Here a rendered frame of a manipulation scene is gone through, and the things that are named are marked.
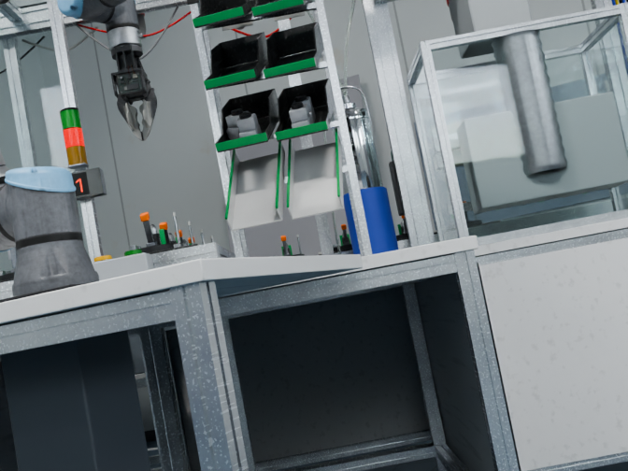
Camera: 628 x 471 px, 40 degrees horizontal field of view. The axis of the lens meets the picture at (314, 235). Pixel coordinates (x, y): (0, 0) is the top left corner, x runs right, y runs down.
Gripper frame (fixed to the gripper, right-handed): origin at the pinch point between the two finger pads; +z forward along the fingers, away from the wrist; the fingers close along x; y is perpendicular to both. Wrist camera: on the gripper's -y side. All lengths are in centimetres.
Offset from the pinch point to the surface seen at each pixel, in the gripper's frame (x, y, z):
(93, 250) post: -24.3, -34.0, 20.3
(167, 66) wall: -50, -444, -154
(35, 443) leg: -18, 48, 60
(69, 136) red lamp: -24.5, -29.3, -10.4
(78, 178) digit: -23.8, -29.2, 1.0
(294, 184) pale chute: 32.3, -20.3, 14.7
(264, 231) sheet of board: 3, -390, -12
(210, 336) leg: 19, 83, 48
